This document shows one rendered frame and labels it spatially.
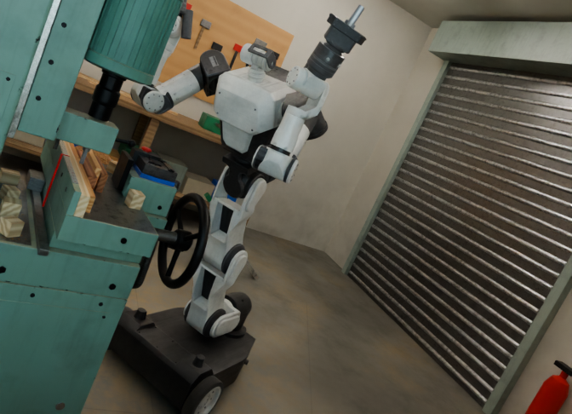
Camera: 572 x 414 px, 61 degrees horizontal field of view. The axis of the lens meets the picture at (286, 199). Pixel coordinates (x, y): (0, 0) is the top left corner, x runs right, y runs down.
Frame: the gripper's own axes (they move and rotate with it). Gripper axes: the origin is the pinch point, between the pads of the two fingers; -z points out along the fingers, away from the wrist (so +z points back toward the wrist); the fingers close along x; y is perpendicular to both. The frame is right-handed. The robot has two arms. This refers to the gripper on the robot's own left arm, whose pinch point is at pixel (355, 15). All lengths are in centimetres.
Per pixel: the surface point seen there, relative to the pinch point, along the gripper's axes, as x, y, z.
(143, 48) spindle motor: 40, -30, 32
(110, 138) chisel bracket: 37, -32, 56
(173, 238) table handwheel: 10, -24, 77
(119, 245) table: 21, -53, 67
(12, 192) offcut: 50, -40, 78
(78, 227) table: 30, -56, 65
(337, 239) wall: -161, 331, 209
